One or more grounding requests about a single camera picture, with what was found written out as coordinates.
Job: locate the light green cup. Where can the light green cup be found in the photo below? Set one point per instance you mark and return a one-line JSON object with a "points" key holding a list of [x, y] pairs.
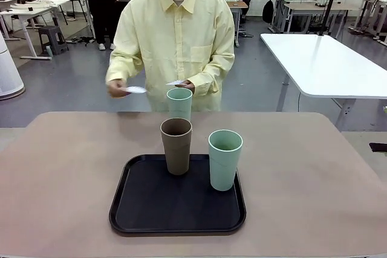
{"points": [[222, 170], [179, 107]]}

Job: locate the brown cup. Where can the brown cup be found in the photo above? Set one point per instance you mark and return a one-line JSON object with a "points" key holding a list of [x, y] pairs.
{"points": [[176, 155]]}

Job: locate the white scalloped paper coaster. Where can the white scalloped paper coaster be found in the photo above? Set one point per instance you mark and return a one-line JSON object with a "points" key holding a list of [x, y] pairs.
{"points": [[176, 82], [136, 89]]}

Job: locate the person's left forearm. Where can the person's left forearm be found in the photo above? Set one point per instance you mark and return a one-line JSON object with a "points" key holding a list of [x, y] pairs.
{"points": [[211, 73]]}

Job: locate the person's right forearm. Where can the person's right forearm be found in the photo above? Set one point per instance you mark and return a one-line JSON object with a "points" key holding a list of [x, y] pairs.
{"points": [[124, 70]]}

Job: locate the person's left hand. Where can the person's left hand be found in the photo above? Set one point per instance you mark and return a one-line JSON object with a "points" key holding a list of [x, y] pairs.
{"points": [[190, 85]]}

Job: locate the person's right hand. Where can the person's right hand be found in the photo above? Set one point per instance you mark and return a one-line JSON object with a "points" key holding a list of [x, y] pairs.
{"points": [[116, 89]]}

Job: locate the grey table leg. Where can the grey table leg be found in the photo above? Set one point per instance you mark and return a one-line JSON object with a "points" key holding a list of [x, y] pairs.
{"points": [[346, 113], [283, 95]]}

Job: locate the large white table top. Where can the large white table top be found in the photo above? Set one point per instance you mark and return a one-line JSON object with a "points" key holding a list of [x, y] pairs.
{"points": [[326, 64]]}

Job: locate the black stand pole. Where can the black stand pole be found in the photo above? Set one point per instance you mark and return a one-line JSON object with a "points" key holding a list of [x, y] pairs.
{"points": [[330, 1]]}

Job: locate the black backpack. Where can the black backpack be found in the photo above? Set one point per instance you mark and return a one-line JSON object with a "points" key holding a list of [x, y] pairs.
{"points": [[268, 10]]}

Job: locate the black plastic tray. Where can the black plastic tray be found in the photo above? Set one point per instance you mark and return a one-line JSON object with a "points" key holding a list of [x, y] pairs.
{"points": [[169, 206]]}

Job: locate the person in yellow shirt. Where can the person in yellow shirt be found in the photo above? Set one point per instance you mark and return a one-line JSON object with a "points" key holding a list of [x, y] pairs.
{"points": [[175, 43]]}

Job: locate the standing person in dark clothes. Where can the standing person in dark clothes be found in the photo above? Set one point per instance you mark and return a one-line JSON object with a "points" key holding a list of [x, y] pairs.
{"points": [[99, 4]]}

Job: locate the grey step stool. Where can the grey step stool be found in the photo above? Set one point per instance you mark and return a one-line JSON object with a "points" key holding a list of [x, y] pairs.
{"points": [[54, 36]]}

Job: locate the green bottle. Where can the green bottle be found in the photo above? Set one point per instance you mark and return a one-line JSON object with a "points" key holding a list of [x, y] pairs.
{"points": [[49, 51]]}

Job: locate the white desk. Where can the white desk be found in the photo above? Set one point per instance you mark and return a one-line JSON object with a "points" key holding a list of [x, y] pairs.
{"points": [[36, 7]]}

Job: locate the white cylindrical appliance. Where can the white cylindrical appliance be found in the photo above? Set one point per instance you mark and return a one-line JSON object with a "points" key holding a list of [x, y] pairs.
{"points": [[9, 70]]}

